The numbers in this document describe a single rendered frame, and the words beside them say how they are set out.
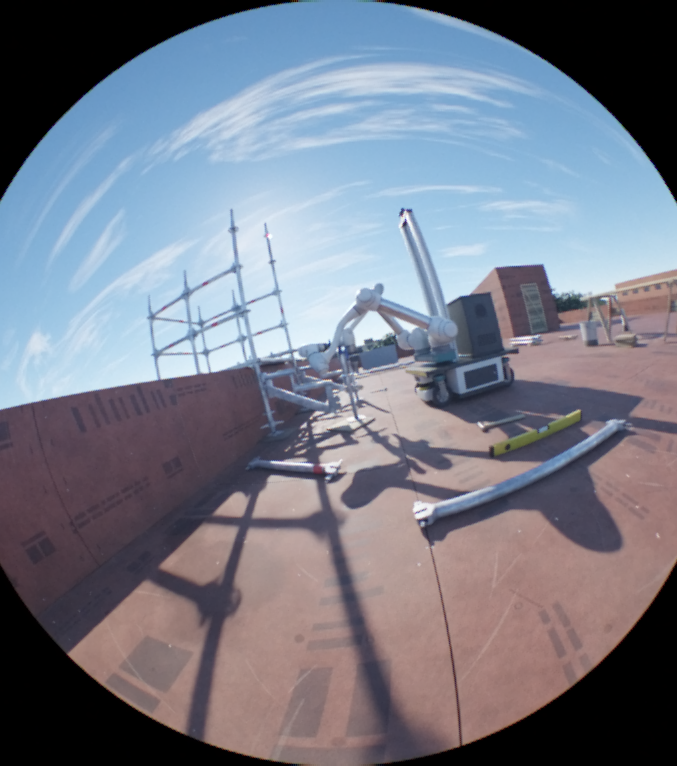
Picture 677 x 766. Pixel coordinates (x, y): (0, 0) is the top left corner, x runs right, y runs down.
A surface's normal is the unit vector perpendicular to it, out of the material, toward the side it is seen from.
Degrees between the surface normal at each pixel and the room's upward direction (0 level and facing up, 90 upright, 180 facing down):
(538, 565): 0
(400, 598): 0
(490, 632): 0
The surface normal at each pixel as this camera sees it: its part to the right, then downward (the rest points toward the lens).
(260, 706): -0.24, -0.97
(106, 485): 0.96, -0.22
